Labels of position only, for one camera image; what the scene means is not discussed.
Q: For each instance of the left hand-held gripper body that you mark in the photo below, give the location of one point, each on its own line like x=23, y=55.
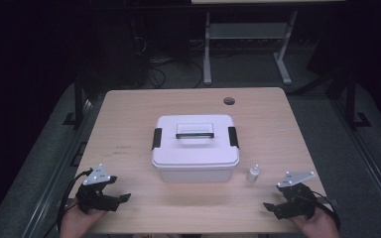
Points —
x=94, y=198

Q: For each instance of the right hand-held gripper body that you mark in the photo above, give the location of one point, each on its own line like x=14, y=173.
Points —
x=297, y=203

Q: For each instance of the white plastic storage box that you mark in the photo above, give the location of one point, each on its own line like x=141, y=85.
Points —
x=195, y=175

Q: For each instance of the person's left hand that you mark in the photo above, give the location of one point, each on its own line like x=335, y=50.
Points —
x=76, y=223

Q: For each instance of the person's right hand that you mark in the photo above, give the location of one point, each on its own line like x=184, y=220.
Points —
x=320, y=226

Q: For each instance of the small white dropper bottle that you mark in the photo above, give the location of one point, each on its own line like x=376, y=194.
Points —
x=253, y=174

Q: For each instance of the aluminium frame rail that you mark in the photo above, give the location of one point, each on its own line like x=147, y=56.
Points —
x=367, y=165
x=59, y=172

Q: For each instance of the black metal stand post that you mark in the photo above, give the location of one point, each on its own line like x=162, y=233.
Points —
x=78, y=102
x=352, y=99

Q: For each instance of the grey metal table frame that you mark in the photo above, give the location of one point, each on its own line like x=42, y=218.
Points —
x=248, y=31

